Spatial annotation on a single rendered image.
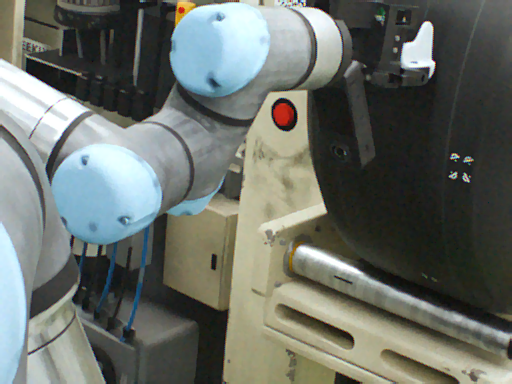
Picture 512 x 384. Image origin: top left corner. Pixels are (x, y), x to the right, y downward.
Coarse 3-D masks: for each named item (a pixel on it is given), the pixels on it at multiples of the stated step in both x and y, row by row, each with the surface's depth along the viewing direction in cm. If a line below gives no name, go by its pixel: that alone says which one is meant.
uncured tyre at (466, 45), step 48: (384, 0) 132; (432, 0) 129; (480, 0) 126; (432, 48) 128; (480, 48) 125; (432, 96) 128; (480, 96) 125; (384, 144) 133; (432, 144) 129; (480, 144) 126; (336, 192) 141; (384, 192) 136; (432, 192) 131; (480, 192) 128; (384, 240) 142; (432, 240) 136; (480, 240) 132; (432, 288) 149; (480, 288) 139
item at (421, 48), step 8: (424, 24) 122; (424, 32) 122; (416, 40) 121; (424, 40) 122; (432, 40) 124; (408, 48) 120; (416, 48) 121; (424, 48) 123; (408, 56) 120; (416, 56) 122; (424, 56) 123; (408, 64) 121; (416, 64) 122; (424, 64) 123; (432, 64) 124; (432, 72) 125
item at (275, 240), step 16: (320, 208) 167; (272, 224) 159; (288, 224) 160; (304, 224) 162; (320, 224) 165; (256, 240) 159; (272, 240) 158; (288, 240) 160; (320, 240) 167; (336, 240) 170; (256, 256) 160; (272, 256) 158; (288, 256) 161; (352, 256) 175; (256, 272) 160; (272, 272) 160; (288, 272) 162; (256, 288) 161; (272, 288) 161
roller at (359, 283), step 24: (312, 264) 159; (336, 264) 157; (360, 264) 157; (336, 288) 158; (360, 288) 155; (384, 288) 153; (408, 288) 152; (408, 312) 151; (432, 312) 149; (456, 312) 147; (480, 312) 146; (456, 336) 147; (480, 336) 145; (504, 336) 143
